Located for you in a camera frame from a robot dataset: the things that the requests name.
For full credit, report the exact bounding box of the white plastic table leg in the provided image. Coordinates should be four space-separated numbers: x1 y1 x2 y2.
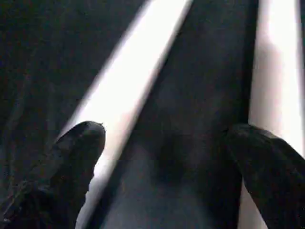
61 0 194 229
238 0 301 229

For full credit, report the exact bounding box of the black table mat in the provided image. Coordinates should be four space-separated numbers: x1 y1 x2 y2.
0 0 305 229

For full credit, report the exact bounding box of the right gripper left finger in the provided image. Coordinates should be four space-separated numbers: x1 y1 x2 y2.
0 121 106 229

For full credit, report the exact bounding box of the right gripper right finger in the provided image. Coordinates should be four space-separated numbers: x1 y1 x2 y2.
224 124 305 229

